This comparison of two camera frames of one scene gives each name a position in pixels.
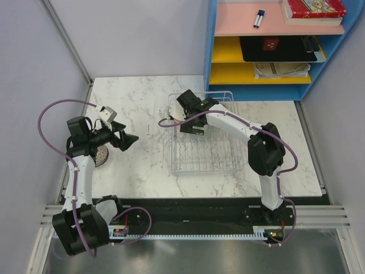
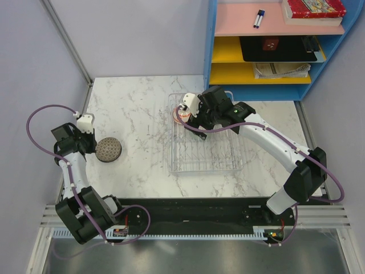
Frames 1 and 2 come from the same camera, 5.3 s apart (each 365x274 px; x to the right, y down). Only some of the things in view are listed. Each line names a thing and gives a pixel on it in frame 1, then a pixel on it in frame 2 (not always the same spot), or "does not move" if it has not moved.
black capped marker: (256, 18) does not move
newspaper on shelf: (280, 70) does not move
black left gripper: (126, 140) -> (92, 137)
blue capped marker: (262, 13) does not move
